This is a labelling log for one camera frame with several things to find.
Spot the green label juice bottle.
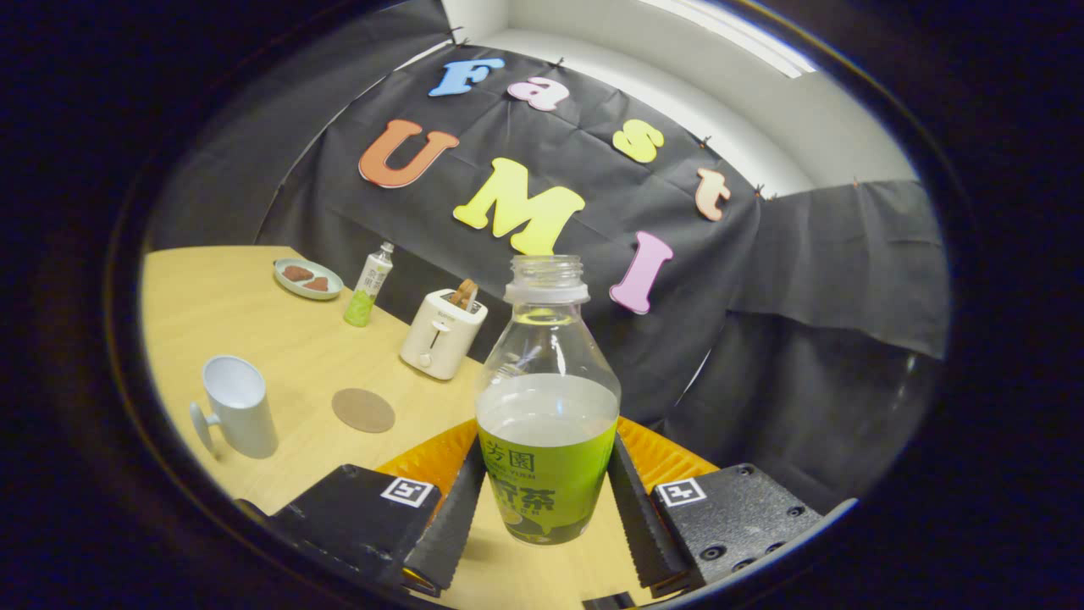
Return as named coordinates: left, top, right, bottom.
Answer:
left=474, top=254, right=622, bottom=546

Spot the white toaster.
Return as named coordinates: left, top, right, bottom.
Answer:
left=400, top=288, right=489, bottom=381

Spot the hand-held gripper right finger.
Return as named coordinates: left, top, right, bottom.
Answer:
left=606, top=415, right=824, bottom=598

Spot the round brown coaster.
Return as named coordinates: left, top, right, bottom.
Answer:
left=331, top=387, right=396, bottom=435

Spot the slim capped green bottle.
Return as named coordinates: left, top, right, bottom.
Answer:
left=343, top=241, right=395, bottom=328

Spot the pale green plate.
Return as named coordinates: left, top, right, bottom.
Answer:
left=273, top=258, right=345, bottom=301

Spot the wooden table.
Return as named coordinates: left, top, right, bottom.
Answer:
left=140, top=246, right=670, bottom=610

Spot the white cup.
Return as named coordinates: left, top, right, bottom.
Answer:
left=189, top=354, right=279, bottom=460

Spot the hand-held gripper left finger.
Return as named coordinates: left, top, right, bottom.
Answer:
left=271, top=418, right=489, bottom=598

